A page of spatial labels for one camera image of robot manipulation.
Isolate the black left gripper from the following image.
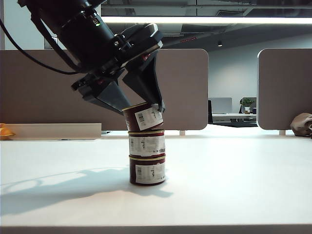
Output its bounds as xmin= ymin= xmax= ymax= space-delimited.
xmin=71 ymin=36 xmax=167 ymax=116

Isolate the dark red labelled tin can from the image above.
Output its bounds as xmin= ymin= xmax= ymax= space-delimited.
xmin=121 ymin=101 xmax=164 ymax=133
xmin=128 ymin=130 xmax=166 ymax=157
xmin=128 ymin=155 xmax=167 ymax=187

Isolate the wide brown desk partition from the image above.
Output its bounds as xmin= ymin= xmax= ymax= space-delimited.
xmin=0 ymin=48 xmax=210 ymax=131

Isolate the grey background desk screen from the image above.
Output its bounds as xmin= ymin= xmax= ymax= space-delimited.
xmin=210 ymin=97 xmax=233 ymax=115

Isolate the white background desk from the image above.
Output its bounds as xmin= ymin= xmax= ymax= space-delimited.
xmin=212 ymin=113 xmax=258 ymax=123

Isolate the long white ceiling light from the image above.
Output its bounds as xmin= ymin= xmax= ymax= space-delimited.
xmin=100 ymin=16 xmax=312 ymax=25

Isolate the potted green plant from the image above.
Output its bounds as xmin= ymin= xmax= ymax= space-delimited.
xmin=239 ymin=97 xmax=255 ymax=115

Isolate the yellow crumpled cloth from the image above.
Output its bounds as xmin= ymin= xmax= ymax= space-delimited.
xmin=0 ymin=123 xmax=16 ymax=140

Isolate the narrow brown desk partition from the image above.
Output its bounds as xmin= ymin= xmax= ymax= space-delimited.
xmin=257 ymin=48 xmax=312 ymax=131

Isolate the brown crumpled bag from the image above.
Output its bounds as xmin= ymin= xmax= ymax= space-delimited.
xmin=290 ymin=112 xmax=312 ymax=138

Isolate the dark left wrist camera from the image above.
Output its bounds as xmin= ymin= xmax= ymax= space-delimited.
xmin=120 ymin=22 xmax=164 ymax=53

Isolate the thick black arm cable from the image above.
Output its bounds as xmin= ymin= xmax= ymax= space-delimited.
xmin=0 ymin=19 xmax=82 ymax=75

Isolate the grey cable tray flap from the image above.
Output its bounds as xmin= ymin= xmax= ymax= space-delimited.
xmin=0 ymin=122 xmax=102 ymax=141

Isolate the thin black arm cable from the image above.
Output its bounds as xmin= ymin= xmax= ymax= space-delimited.
xmin=30 ymin=11 xmax=82 ymax=70

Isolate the metal wall plate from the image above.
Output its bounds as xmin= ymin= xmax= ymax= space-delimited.
xmin=44 ymin=36 xmax=59 ymax=50

